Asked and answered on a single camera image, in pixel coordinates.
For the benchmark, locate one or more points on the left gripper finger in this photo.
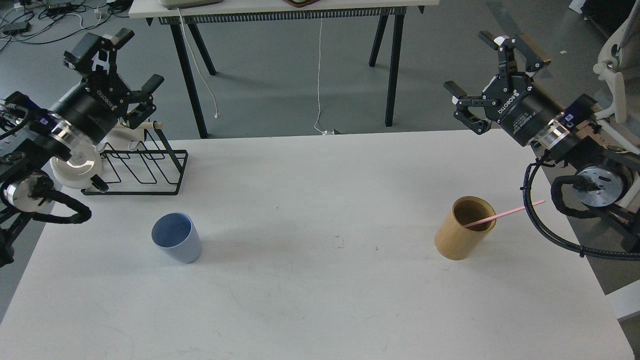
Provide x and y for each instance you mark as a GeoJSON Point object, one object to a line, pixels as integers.
{"type": "Point", "coordinates": [94, 57]}
{"type": "Point", "coordinates": [138, 105]}

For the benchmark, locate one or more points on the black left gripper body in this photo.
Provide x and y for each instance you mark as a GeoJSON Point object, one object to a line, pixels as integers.
{"type": "Point", "coordinates": [93, 106]}

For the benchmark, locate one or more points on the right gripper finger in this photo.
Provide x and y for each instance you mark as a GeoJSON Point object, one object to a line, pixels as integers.
{"type": "Point", "coordinates": [535, 58]}
{"type": "Point", "coordinates": [463, 103]}

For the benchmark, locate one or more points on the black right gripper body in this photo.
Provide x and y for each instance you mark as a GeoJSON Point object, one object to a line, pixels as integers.
{"type": "Point", "coordinates": [524, 111]}

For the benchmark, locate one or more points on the pink chopstick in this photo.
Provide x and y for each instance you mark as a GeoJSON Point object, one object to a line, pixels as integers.
{"type": "Point", "coordinates": [494, 217]}

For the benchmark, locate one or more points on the blue plastic cup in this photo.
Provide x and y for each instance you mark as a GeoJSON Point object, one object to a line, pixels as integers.
{"type": "Point", "coordinates": [175, 233]}

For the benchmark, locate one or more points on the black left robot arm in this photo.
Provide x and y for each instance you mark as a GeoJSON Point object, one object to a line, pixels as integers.
{"type": "Point", "coordinates": [32, 135]}

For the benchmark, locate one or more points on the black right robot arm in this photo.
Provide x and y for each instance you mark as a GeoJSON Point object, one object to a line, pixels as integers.
{"type": "Point", "coordinates": [604, 173]}

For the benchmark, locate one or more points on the white mug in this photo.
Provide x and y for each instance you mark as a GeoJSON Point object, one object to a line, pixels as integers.
{"type": "Point", "coordinates": [122, 138]}

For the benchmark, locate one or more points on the white round bowl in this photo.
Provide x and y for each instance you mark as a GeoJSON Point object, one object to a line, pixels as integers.
{"type": "Point", "coordinates": [78, 171]}

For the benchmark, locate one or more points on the white office chair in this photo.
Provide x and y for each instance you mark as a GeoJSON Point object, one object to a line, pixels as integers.
{"type": "Point", "coordinates": [618, 67]}

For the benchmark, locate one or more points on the white background table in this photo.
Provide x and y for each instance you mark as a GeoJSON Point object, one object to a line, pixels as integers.
{"type": "Point", "coordinates": [298, 77]}

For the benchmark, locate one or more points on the wooden cylinder holder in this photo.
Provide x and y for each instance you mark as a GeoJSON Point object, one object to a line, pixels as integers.
{"type": "Point", "coordinates": [453, 239]}

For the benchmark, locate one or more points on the black wire dish rack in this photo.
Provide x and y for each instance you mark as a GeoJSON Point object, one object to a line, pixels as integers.
{"type": "Point", "coordinates": [158, 170]}

